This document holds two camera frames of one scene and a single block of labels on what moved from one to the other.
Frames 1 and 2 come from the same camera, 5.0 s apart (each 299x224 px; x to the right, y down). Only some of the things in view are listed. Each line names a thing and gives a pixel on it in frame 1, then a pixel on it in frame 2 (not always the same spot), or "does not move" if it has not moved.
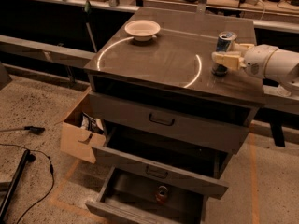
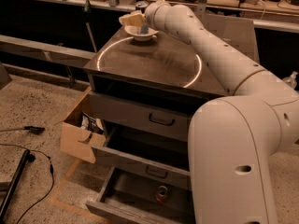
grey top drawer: [215, 125] does not move
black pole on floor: [27, 158] does not move
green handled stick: [87, 9] does not move
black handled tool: [32, 129] does not move
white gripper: [256, 61] -> [149, 17]
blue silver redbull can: [224, 41] -> [144, 29]
